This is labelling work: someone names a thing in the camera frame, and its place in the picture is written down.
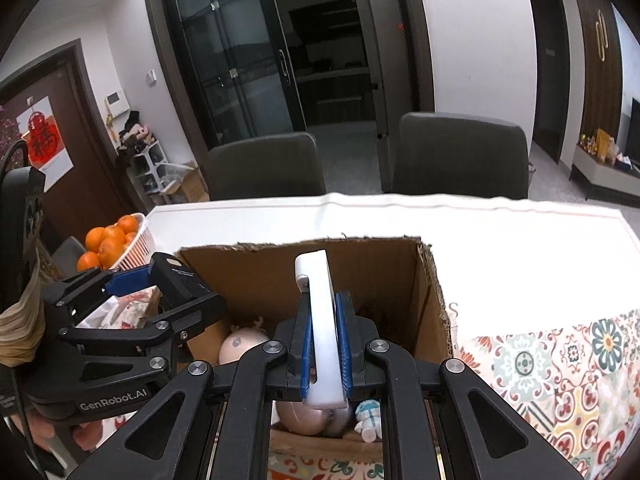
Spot black cable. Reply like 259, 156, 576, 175
0, 139, 31, 181

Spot white wall intercom panel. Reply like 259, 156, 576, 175
105, 89, 132, 117

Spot person's left hand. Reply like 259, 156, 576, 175
11, 409, 104, 461

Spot red paper door poster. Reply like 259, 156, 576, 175
16, 96, 75, 192

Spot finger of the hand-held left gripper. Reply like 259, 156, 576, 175
59, 252, 227, 362
42, 264, 154, 322

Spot pile of oranges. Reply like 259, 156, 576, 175
76, 214, 142, 272

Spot dark interior door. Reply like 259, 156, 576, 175
529, 0, 572, 163

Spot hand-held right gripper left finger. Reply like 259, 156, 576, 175
65, 291, 315, 480

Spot glass sliding door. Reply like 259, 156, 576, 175
142, 0, 308, 158

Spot grey television cabinet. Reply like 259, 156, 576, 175
569, 144, 640, 202

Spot silver egg-shaped case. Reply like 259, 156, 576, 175
276, 400, 353, 437

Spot black television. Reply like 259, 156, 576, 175
627, 99, 640, 171

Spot floral tissue box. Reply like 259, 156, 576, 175
82, 285, 163, 331

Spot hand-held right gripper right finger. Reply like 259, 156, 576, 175
336, 290, 586, 480

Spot wooden cabinet with gold handle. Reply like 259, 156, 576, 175
565, 0, 626, 161

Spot white astronaut figurine keychain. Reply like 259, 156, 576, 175
354, 400, 385, 443

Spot white plastic basket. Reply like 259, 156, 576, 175
107, 212, 161, 272

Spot person's left forearm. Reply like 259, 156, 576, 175
0, 255, 47, 373

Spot brown cardboard box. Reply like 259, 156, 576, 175
172, 234, 461, 466

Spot grey side chair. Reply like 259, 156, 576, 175
50, 236, 87, 278

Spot white storage shelf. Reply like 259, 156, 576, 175
127, 139, 173, 196

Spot beige deer figurine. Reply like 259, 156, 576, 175
219, 316, 275, 367

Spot white rectangular box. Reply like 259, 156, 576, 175
294, 250, 349, 408

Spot dark grey dining chair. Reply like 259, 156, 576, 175
391, 111, 530, 200
202, 131, 327, 202

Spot small cardboard carton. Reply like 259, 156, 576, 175
167, 161, 210, 203

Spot dark wooden entrance door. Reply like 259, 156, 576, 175
0, 39, 132, 241

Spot pile of plush toys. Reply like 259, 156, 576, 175
116, 110, 155, 157

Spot yellow box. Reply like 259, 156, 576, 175
595, 129, 617, 163

